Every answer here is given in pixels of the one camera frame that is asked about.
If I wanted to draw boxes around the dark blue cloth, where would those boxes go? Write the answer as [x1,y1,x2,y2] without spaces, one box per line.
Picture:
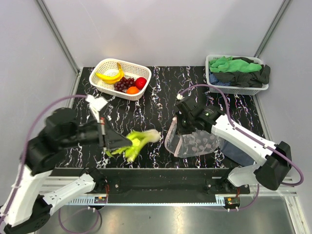
[220,141,254,167]

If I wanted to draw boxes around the white basket with cloths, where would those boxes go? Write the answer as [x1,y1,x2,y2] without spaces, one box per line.
[206,55,271,96]

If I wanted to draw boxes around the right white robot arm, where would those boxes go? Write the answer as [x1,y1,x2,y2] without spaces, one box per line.
[176,97,292,193]

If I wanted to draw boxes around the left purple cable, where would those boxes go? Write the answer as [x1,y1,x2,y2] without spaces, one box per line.
[0,95,102,232]

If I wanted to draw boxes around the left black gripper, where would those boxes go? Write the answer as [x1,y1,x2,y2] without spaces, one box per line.
[61,115,134,150]

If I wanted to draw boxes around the black cloth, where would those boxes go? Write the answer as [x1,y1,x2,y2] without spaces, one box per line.
[210,64,271,88]

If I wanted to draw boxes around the fake red apple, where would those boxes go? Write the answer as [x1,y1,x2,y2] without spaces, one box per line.
[135,77,147,90]

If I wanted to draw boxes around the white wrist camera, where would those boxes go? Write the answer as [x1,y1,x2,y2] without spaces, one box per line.
[85,95,108,119]
[176,94,184,100]

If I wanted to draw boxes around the fake green celery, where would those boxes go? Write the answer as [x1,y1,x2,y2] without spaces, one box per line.
[105,129,160,162]

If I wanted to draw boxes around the clear zip top bag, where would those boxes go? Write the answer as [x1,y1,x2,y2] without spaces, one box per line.
[164,117,224,158]

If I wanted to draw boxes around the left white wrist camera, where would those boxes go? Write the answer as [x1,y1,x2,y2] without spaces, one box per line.
[85,95,108,119]

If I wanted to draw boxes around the purple cable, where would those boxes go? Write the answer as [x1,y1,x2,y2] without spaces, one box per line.
[180,84,305,212]
[0,95,102,232]

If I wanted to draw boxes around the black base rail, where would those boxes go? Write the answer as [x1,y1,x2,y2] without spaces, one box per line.
[77,167,252,204]

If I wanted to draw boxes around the blue checkered cloth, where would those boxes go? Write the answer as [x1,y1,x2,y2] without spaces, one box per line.
[209,73,231,86]

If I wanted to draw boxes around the fake purple grapes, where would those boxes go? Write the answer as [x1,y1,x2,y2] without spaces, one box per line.
[114,77,135,92]

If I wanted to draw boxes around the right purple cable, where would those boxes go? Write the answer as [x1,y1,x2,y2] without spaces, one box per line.
[180,84,305,212]

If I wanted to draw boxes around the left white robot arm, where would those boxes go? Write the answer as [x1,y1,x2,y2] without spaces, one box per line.
[1,108,132,234]

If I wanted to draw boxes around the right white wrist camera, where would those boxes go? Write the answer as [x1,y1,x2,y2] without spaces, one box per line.
[176,94,184,100]

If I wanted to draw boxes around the fake yellow banana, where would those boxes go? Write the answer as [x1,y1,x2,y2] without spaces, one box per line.
[96,62,124,84]

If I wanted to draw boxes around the white empty plastic basket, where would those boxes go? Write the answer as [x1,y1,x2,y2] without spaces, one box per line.
[89,58,152,101]

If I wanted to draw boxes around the fake orange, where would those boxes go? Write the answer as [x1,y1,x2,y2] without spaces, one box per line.
[126,86,140,95]

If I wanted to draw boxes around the green cloth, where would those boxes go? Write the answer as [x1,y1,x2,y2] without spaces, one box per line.
[208,56,262,73]

